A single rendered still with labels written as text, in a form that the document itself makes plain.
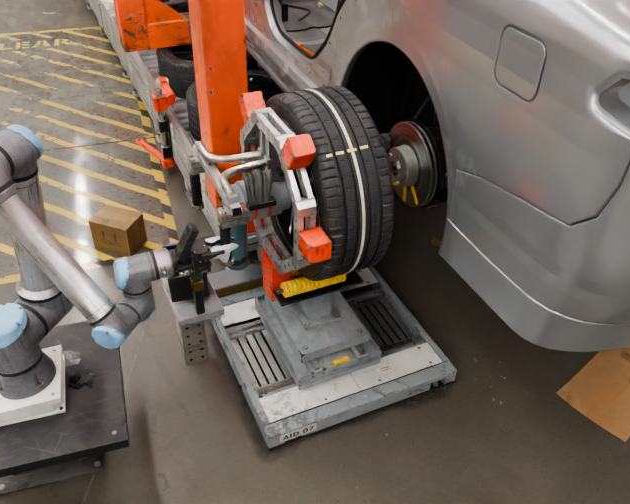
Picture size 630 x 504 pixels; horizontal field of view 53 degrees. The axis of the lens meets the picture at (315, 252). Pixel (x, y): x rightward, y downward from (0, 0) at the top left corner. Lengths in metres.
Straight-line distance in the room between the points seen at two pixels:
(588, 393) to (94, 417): 1.93
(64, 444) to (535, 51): 1.79
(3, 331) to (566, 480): 1.99
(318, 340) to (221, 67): 1.10
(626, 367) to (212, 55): 2.13
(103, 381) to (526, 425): 1.61
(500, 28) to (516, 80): 0.14
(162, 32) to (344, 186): 2.67
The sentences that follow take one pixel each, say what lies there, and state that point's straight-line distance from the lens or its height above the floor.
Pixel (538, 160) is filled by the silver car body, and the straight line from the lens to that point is 1.67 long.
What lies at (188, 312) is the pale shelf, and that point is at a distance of 2.34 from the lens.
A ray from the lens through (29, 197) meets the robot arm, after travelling 2.03.
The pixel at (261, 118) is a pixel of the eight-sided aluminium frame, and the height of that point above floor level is 1.12.
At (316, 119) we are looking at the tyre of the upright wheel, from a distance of 1.99.
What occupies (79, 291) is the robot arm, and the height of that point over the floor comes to 0.84.
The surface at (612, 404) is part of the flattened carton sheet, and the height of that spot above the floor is 0.01.
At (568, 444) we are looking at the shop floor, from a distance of 2.71.
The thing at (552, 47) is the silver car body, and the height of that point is 1.54.
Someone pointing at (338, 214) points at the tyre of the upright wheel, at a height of 0.95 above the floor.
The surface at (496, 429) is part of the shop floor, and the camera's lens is 2.65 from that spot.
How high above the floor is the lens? 2.05
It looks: 38 degrees down
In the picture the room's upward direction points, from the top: 2 degrees clockwise
